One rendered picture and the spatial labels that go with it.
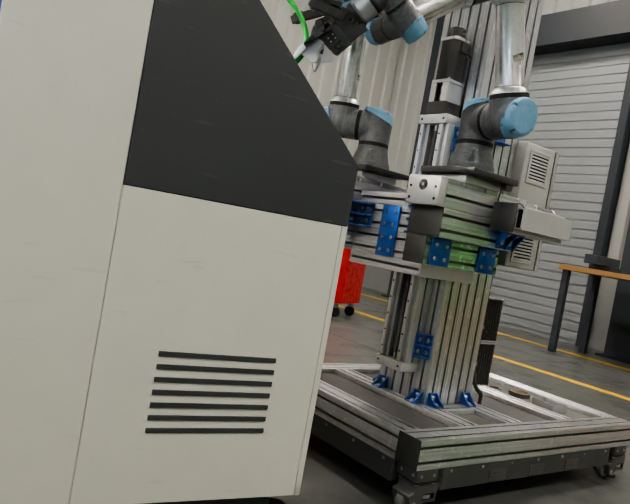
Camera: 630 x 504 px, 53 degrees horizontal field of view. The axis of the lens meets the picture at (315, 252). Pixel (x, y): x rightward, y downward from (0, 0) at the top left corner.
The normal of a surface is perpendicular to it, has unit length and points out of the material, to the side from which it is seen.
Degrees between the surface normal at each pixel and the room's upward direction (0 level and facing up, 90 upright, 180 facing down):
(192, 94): 90
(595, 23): 90
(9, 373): 90
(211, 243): 90
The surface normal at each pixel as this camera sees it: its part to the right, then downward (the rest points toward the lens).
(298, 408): 0.47, 0.11
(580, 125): -0.79, -0.12
